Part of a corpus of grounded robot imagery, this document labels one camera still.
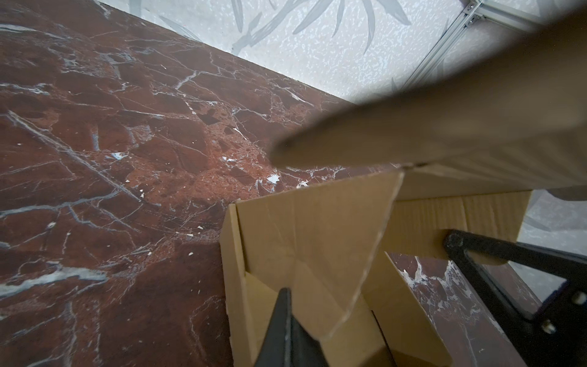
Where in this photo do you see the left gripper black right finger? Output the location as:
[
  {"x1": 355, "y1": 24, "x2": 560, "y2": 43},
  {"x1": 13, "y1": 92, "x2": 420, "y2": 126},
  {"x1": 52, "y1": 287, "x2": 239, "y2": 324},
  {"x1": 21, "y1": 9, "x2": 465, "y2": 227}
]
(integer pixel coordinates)
[{"x1": 290, "y1": 318, "x2": 329, "y2": 367}]

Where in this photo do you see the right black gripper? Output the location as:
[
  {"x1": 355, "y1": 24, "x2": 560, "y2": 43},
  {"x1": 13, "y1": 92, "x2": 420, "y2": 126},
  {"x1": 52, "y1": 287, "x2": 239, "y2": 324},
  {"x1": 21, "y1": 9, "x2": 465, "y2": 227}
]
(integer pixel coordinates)
[{"x1": 443, "y1": 229, "x2": 586, "y2": 366}]

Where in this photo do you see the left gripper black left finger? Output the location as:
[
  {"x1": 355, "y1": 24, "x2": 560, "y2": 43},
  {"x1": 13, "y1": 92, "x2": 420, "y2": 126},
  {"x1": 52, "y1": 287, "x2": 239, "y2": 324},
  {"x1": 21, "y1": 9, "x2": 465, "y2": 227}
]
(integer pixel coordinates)
[{"x1": 254, "y1": 287, "x2": 293, "y2": 367}]

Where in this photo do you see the brown cardboard box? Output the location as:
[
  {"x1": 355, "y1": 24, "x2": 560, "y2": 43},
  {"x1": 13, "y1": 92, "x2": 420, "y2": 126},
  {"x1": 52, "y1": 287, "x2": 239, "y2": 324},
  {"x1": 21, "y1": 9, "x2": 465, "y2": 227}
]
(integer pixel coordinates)
[{"x1": 220, "y1": 7, "x2": 586, "y2": 366}]

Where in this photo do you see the aluminium cage frame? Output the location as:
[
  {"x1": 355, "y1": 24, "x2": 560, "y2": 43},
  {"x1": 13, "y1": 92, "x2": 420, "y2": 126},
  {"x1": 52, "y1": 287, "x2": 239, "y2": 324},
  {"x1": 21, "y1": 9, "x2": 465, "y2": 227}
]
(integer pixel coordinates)
[{"x1": 402, "y1": 1, "x2": 546, "y2": 90}]

